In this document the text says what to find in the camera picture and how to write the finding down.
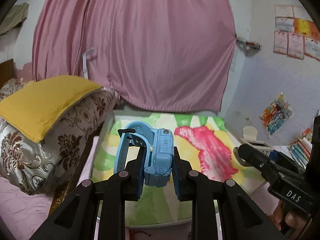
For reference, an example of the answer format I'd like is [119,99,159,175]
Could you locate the floral satin pillow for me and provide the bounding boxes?
[1,79,119,195]

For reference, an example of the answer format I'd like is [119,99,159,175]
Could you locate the painted shallow cardboard tray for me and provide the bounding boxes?
[91,110,264,227]

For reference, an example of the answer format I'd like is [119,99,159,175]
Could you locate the small wall shelf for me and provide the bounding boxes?
[236,36,261,50]

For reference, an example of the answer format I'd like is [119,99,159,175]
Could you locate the grey plastic flip-lid box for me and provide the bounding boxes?
[240,126,274,155]

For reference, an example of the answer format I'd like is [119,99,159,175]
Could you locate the colourful wall drawing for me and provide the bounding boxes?
[259,93,293,138]

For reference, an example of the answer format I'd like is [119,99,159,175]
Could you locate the wall certificates cluster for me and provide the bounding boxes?
[273,5,319,61]

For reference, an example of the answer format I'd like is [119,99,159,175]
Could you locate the brown wooden headboard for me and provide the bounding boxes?
[0,59,16,88]

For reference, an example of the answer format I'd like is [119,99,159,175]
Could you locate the blue smart watch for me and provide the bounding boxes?
[113,121,174,187]

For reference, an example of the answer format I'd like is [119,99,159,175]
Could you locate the right hand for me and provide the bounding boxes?
[270,200,306,231]

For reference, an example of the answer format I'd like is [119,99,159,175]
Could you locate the pink bed sheet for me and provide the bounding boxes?
[0,134,320,240]

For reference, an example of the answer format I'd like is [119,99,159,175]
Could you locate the olive green hanging cloth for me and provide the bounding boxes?
[0,3,29,36]

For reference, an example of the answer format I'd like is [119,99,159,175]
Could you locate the pink curtain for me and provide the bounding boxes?
[31,0,236,112]

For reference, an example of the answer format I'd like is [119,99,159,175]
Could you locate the stack of books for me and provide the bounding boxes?
[287,127,312,168]

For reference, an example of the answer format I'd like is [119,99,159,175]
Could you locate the yellow pillow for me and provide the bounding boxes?
[1,75,102,142]

